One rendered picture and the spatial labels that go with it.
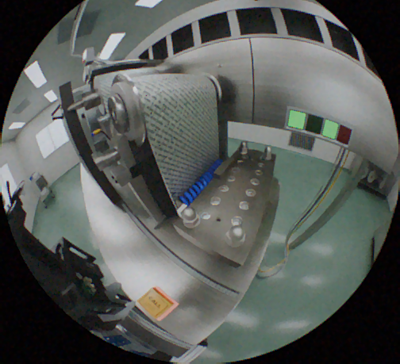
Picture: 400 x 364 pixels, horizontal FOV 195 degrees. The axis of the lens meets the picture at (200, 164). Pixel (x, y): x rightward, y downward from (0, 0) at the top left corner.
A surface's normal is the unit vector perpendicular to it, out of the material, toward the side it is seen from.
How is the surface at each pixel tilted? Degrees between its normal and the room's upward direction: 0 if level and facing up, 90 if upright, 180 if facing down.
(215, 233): 0
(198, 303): 0
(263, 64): 90
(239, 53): 90
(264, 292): 0
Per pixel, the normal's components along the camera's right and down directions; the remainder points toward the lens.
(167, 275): -0.11, -0.82
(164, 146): 0.81, 0.25
